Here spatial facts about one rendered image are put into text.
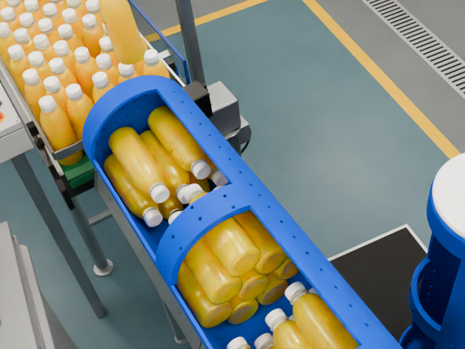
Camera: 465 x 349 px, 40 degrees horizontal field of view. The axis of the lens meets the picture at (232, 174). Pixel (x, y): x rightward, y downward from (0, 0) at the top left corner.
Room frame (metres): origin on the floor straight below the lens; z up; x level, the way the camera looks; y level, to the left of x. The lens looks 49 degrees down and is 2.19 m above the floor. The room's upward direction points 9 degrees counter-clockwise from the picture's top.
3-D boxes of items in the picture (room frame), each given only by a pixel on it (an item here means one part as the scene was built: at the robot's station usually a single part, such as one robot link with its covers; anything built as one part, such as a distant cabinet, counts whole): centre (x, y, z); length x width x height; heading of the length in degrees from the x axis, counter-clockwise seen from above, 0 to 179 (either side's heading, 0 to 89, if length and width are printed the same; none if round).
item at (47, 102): (1.27, 0.44, 1.11); 0.04 x 0.04 x 0.02
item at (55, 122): (1.27, 0.44, 1.00); 0.07 x 0.07 x 0.20
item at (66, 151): (1.30, 0.27, 0.96); 0.40 x 0.01 x 0.03; 114
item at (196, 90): (1.35, 0.08, 0.95); 0.10 x 0.07 x 0.10; 114
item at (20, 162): (1.30, 0.59, 0.50); 0.04 x 0.04 x 1.00; 24
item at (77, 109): (1.30, 0.37, 1.00); 0.07 x 0.07 x 0.20
